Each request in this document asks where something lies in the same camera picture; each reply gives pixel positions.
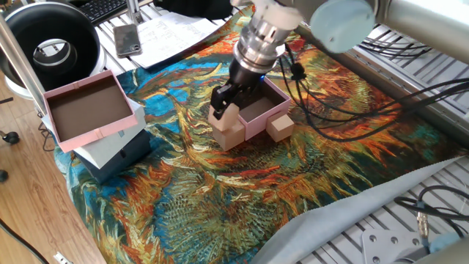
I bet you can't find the white power strip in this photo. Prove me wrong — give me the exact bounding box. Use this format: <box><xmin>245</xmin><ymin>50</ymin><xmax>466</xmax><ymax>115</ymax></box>
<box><xmin>53</xmin><ymin>251</ymin><xmax>73</xmax><ymax>264</ymax></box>

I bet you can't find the black round ring lamp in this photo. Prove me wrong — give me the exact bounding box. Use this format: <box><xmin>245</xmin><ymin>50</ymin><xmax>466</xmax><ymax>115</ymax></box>
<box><xmin>0</xmin><ymin>1</ymin><xmax>108</xmax><ymax>100</ymax></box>

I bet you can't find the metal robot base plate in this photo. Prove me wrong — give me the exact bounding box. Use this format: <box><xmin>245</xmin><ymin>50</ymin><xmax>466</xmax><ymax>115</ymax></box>
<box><xmin>361</xmin><ymin>227</ymin><xmax>428</xmax><ymax>264</ymax></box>

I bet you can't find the grey smartphone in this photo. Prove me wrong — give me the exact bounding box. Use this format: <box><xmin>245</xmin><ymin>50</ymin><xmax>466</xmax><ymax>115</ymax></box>
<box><xmin>112</xmin><ymin>23</ymin><xmax>143</xmax><ymax>59</ymax></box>

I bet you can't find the dark blue box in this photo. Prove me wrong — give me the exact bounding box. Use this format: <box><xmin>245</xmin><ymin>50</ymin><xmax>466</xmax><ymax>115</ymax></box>
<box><xmin>75</xmin><ymin>128</ymin><xmax>152</xmax><ymax>184</ymax></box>

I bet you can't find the white printed paper sheet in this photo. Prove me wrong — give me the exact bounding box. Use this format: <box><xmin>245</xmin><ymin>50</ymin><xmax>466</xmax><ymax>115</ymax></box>
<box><xmin>130</xmin><ymin>12</ymin><xmax>221</xmax><ymax>70</ymax></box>

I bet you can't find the black robot wrist cable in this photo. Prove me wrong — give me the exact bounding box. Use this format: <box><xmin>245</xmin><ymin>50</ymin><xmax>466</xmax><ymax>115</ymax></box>
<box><xmin>278</xmin><ymin>43</ymin><xmax>469</xmax><ymax>143</ymax></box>

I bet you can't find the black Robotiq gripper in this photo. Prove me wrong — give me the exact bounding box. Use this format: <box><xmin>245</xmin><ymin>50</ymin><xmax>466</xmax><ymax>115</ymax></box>
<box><xmin>210</xmin><ymin>58</ymin><xmax>270</xmax><ymax>121</ymax></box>

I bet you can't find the pink gift box lid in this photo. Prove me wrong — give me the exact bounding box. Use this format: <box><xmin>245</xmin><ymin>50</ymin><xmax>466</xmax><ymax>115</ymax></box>
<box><xmin>43</xmin><ymin>69</ymin><xmax>139</xmax><ymax>154</ymax></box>

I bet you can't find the slanted aluminium post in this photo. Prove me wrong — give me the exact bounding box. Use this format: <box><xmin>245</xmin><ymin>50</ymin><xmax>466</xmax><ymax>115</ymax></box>
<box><xmin>0</xmin><ymin>14</ymin><xmax>48</xmax><ymax>115</ymax></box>

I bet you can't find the sunflower painting print cloth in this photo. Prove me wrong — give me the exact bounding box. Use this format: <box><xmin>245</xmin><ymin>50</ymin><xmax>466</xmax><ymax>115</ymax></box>
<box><xmin>53</xmin><ymin>5</ymin><xmax>468</xmax><ymax>264</ymax></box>

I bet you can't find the black cable with metal connector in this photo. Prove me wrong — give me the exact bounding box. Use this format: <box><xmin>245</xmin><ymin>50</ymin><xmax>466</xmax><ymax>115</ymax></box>
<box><xmin>394</xmin><ymin>185</ymin><xmax>469</xmax><ymax>245</ymax></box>

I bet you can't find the black bag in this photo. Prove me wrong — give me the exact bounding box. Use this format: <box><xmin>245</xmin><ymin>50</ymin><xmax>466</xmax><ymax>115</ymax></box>
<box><xmin>152</xmin><ymin>0</ymin><xmax>235</xmax><ymax>20</ymax></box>

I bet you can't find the pink open gift box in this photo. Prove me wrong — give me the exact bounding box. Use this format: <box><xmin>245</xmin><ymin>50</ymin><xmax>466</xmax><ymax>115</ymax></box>
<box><xmin>236</xmin><ymin>75</ymin><xmax>292</xmax><ymax>142</ymax></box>

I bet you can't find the black keyboard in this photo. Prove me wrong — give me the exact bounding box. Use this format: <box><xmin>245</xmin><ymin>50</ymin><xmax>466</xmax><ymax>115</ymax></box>
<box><xmin>78</xmin><ymin>0</ymin><xmax>130</xmax><ymax>26</ymax></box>

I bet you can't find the metal stand pole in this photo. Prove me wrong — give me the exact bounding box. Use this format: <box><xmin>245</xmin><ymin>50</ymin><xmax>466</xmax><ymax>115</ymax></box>
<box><xmin>125</xmin><ymin>0</ymin><xmax>144</xmax><ymax>25</ymax></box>

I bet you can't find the large wooden cube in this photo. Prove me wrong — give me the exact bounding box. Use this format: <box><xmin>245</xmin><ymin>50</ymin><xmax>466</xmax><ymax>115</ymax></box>
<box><xmin>212</xmin><ymin>120</ymin><xmax>246</xmax><ymax>152</ymax></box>

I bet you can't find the small wooden cube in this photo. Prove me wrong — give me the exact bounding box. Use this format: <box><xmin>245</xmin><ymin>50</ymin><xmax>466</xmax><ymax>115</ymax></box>
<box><xmin>265</xmin><ymin>113</ymin><xmax>295</xmax><ymax>143</ymax></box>
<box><xmin>207</xmin><ymin>103</ymin><xmax>241</xmax><ymax>132</ymax></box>

